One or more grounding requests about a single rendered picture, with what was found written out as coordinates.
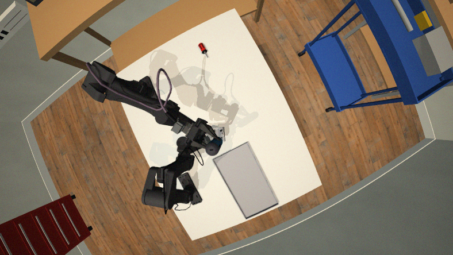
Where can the grey l-shaped bracket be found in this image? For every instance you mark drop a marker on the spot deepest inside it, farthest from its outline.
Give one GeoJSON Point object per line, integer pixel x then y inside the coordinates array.
{"type": "Point", "coordinates": [220, 133]}

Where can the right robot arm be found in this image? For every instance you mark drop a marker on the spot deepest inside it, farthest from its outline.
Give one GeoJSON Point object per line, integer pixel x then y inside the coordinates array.
{"type": "Point", "coordinates": [153, 196]}

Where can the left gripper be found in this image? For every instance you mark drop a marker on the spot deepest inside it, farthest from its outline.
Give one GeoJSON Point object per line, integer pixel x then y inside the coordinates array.
{"type": "Point", "coordinates": [195, 132]}

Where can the dark blue electric screwdriver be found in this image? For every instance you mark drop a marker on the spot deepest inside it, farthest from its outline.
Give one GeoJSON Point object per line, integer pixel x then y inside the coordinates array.
{"type": "Point", "coordinates": [213, 147]}

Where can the red hand screwdriver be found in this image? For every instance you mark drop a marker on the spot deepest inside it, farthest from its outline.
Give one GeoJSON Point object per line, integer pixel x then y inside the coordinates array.
{"type": "Point", "coordinates": [202, 48]}

